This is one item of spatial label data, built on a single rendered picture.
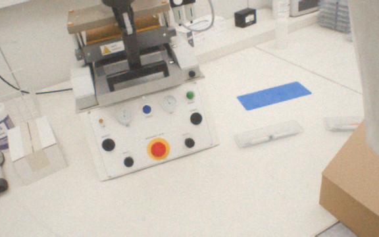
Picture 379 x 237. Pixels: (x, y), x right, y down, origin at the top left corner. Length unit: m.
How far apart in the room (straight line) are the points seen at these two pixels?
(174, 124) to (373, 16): 0.68
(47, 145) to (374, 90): 0.82
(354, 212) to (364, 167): 0.09
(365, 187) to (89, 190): 0.63
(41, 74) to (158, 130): 0.81
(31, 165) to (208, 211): 0.49
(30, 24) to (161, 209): 0.99
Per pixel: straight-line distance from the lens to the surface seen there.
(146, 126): 0.84
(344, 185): 0.66
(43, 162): 0.96
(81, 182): 0.91
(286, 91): 1.12
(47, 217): 0.87
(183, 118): 0.86
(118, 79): 0.78
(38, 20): 1.48
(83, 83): 0.84
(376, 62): 0.25
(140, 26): 0.92
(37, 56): 1.51
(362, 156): 0.67
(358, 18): 0.25
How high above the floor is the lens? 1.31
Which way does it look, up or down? 33 degrees down
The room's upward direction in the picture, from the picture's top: 10 degrees counter-clockwise
